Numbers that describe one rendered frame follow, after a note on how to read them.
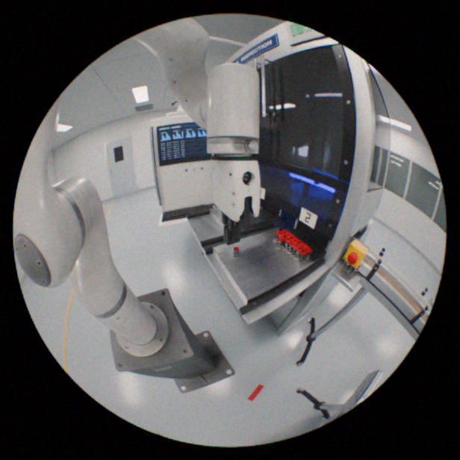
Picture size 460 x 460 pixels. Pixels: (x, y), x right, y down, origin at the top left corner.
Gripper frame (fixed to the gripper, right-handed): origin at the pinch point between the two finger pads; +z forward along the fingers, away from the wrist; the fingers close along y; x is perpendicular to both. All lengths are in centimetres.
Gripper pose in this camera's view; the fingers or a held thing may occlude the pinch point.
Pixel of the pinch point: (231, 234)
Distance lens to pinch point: 30.4
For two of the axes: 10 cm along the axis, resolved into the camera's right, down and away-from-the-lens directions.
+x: -8.9, 2.5, -3.9
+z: 0.0, 8.4, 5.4
